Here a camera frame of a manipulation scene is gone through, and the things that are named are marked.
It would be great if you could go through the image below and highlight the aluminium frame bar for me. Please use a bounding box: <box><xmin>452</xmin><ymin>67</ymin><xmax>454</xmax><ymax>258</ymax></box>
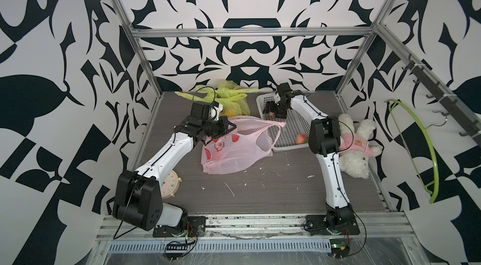
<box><xmin>131</xmin><ymin>27</ymin><xmax>373</xmax><ymax>38</ymax></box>

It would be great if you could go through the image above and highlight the pink plastic bag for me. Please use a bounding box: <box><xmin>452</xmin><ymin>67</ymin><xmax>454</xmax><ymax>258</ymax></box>
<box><xmin>201</xmin><ymin>116</ymin><xmax>286</xmax><ymax>175</ymax></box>

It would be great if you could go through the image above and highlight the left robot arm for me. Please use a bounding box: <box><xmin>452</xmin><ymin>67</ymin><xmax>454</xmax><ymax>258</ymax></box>
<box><xmin>112</xmin><ymin>101</ymin><xmax>236</xmax><ymax>233</ymax></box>

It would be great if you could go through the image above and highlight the white plastic basket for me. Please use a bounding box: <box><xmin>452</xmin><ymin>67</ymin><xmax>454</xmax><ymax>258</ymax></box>
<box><xmin>256</xmin><ymin>92</ymin><xmax>327</xmax><ymax>152</ymax></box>

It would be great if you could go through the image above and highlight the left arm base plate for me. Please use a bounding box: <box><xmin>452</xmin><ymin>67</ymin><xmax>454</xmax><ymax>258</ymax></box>
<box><xmin>153</xmin><ymin>216</ymin><xmax>207</xmax><ymax>238</ymax></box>

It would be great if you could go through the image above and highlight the green hoop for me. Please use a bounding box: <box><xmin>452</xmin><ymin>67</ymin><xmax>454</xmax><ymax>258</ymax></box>
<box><xmin>385</xmin><ymin>99</ymin><xmax>440</xmax><ymax>204</ymax></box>

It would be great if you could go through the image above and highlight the peach back basket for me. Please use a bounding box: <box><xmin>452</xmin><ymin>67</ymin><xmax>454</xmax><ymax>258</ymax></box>
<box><xmin>296</xmin><ymin>134</ymin><xmax>309</xmax><ymax>145</ymax></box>

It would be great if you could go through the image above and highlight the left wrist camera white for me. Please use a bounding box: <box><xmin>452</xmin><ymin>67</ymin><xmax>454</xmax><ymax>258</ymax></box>
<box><xmin>210</xmin><ymin>101</ymin><xmax>224</xmax><ymax>121</ymax></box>

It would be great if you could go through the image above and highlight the beige alarm clock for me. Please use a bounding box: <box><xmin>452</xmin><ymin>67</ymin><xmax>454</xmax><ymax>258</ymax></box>
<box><xmin>160</xmin><ymin>171</ymin><xmax>182</xmax><ymax>200</ymax></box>

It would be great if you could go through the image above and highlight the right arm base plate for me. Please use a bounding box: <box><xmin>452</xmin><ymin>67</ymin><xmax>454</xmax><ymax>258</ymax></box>
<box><xmin>303</xmin><ymin>212</ymin><xmax>360</xmax><ymax>236</ymax></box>

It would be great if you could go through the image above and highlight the green avocado plastic bag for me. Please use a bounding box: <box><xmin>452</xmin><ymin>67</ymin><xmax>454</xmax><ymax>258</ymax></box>
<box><xmin>217</xmin><ymin>93</ymin><xmax>251</xmax><ymax>117</ymax></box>

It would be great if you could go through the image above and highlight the plush bunny toy pink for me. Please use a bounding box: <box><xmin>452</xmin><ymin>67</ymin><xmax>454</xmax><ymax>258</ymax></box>
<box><xmin>338</xmin><ymin>113</ymin><xmax>383</xmax><ymax>179</ymax></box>

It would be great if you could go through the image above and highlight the black hook rack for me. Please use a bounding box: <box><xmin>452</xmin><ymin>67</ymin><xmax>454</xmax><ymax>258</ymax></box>
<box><xmin>403</xmin><ymin>53</ymin><xmax>480</xmax><ymax>146</ymax></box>

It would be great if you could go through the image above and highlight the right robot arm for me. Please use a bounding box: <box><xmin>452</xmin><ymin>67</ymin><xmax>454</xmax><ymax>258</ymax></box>
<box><xmin>264</xmin><ymin>83</ymin><xmax>355</xmax><ymax>230</ymax></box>

